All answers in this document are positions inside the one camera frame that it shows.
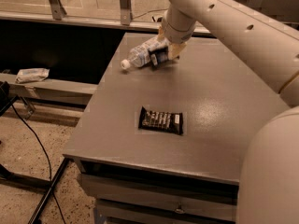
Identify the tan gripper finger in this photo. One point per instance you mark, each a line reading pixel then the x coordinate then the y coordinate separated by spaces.
pixel 160 34
pixel 175 49

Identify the blue rxbar blueberry bar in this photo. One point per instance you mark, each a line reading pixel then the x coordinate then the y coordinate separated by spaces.
pixel 158 56

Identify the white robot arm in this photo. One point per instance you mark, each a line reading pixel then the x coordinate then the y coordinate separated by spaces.
pixel 269 180

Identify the clear blue plastic bottle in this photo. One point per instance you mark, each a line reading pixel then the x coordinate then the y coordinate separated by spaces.
pixel 140 55

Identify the black snack bar wrapper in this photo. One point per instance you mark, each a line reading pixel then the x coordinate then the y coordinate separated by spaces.
pixel 159 121

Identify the grey metal shelf beam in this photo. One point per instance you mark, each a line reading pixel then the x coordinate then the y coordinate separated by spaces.
pixel 55 90

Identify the black device at left edge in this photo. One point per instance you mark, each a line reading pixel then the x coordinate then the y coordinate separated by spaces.
pixel 6 100

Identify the black stand leg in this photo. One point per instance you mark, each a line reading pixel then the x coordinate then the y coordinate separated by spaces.
pixel 44 200

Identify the metal rail bracket middle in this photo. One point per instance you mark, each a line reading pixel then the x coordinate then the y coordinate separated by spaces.
pixel 126 12

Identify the metal rail bracket left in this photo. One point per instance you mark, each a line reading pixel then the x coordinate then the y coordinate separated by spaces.
pixel 57 9

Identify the grey drawer with handle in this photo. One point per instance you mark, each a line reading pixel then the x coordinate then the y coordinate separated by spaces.
pixel 147 204

